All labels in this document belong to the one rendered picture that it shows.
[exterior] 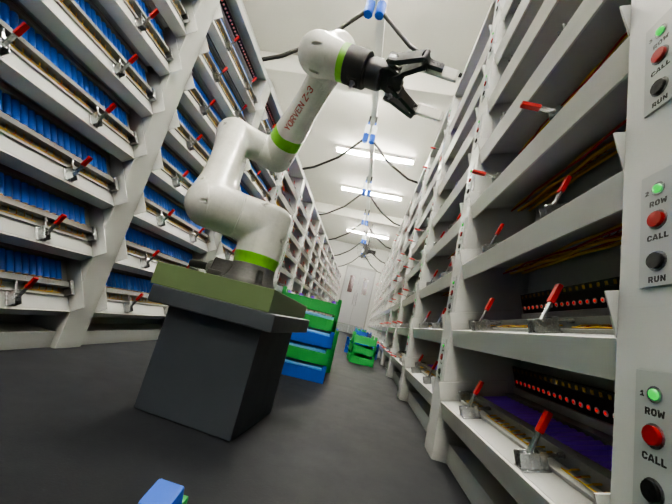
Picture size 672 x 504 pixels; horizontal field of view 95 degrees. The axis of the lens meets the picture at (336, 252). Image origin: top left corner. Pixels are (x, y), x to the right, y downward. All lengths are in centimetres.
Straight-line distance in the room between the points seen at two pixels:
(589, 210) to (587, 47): 46
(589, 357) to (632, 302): 9
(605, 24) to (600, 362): 65
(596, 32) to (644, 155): 45
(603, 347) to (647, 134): 24
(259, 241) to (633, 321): 73
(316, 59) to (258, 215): 42
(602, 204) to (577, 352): 19
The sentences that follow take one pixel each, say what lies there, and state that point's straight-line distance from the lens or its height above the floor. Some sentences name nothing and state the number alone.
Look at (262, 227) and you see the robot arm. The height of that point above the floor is 49.
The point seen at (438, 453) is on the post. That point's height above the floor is 2.
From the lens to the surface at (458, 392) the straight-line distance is 101.
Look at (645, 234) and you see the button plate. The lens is 45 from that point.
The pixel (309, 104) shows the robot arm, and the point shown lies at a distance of 110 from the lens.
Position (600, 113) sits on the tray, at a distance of 76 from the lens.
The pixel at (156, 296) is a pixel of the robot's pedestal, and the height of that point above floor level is 25.
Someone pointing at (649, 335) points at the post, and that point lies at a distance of 42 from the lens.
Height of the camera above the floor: 30
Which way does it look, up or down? 12 degrees up
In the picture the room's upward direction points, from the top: 14 degrees clockwise
